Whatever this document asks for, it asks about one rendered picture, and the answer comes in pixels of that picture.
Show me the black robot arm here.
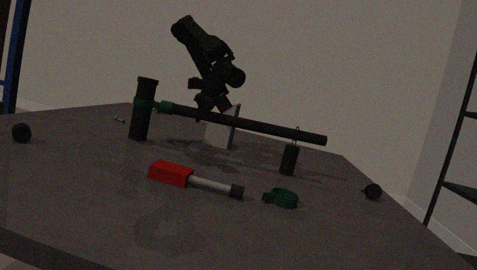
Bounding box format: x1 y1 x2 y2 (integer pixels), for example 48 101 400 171
171 15 246 114

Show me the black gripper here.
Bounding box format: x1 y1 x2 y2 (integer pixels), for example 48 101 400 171
193 74 225 123

